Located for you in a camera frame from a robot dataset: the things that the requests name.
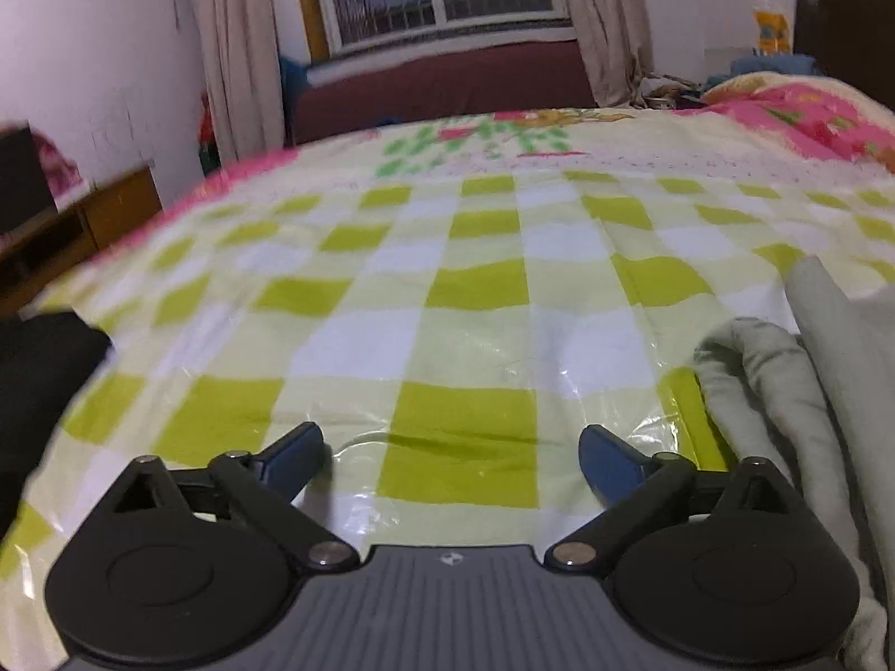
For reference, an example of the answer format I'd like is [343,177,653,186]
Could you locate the red and green wall hanging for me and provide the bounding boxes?
[197,94,218,176]

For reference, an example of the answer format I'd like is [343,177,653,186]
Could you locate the green checked bed sheet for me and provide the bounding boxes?
[0,73,895,644]

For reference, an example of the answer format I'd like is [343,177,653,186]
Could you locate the wooden side cabinet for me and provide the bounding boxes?
[0,164,163,323]

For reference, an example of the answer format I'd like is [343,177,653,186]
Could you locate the patterned cloth bundle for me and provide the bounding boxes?
[639,73,707,111]

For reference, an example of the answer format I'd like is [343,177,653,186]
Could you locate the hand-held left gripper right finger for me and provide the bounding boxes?
[544,425,805,572]

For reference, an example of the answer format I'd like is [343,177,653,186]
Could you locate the beige curtain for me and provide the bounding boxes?
[559,0,658,109]
[183,0,288,165]

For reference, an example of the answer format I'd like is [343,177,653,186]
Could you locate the pink cloth cover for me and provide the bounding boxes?
[31,133,81,197]

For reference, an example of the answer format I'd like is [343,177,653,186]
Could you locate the pink printed quilt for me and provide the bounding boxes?
[703,77,895,176]

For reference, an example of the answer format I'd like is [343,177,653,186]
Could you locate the blue pillow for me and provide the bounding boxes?
[706,56,822,88]

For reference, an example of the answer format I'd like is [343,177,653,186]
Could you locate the light green pants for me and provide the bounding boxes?
[692,255,895,671]

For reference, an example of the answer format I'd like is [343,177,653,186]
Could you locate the black pants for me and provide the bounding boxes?
[0,311,113,539]

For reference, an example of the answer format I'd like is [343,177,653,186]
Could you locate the black monitor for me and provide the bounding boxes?
[0,124,57,235]

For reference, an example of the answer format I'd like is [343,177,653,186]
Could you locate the blue cloth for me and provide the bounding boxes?
[280,56,312,95]

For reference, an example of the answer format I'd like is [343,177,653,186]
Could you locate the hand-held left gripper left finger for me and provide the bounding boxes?
[98,423,360,570]

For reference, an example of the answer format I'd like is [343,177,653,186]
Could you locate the yellow snack bag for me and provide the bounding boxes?
[751,0,794,55]

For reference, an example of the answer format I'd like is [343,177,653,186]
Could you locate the dark brown headboard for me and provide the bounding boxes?
[795,0,895,106]

